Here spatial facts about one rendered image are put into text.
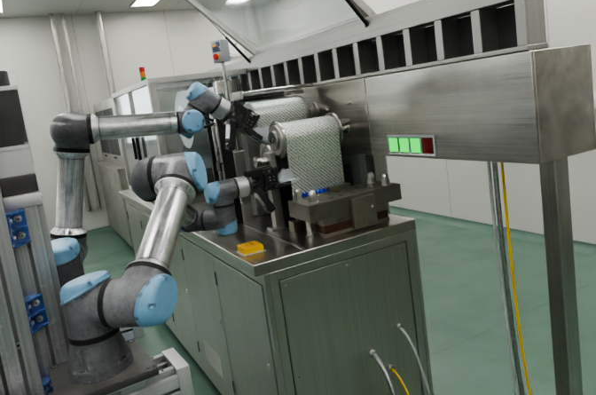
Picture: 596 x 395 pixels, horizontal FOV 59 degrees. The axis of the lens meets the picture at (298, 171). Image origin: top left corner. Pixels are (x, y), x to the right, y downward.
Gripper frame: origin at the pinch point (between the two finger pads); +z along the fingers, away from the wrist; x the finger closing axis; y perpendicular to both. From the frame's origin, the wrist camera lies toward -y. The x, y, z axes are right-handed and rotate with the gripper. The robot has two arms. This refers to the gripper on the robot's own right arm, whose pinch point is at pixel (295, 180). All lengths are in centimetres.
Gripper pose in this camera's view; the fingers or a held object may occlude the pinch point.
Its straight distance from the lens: 201.7
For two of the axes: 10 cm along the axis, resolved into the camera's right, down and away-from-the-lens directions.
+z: 8.7, -1.8, 4.5
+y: -1.4, -9.8, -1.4
